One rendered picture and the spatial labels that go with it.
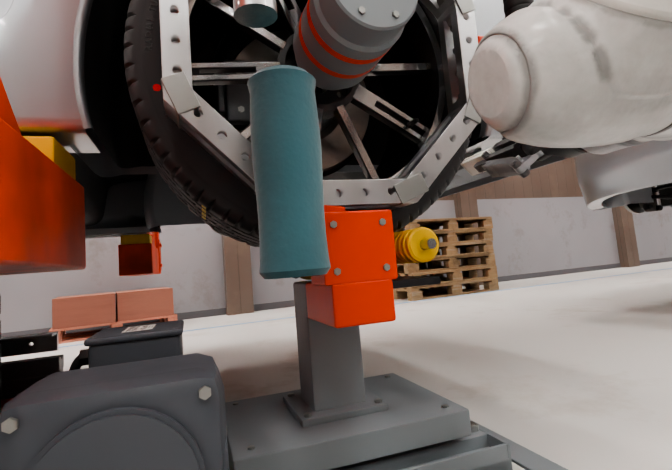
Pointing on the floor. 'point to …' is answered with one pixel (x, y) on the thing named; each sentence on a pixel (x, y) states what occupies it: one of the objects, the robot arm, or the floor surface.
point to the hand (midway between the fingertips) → (481, 162)
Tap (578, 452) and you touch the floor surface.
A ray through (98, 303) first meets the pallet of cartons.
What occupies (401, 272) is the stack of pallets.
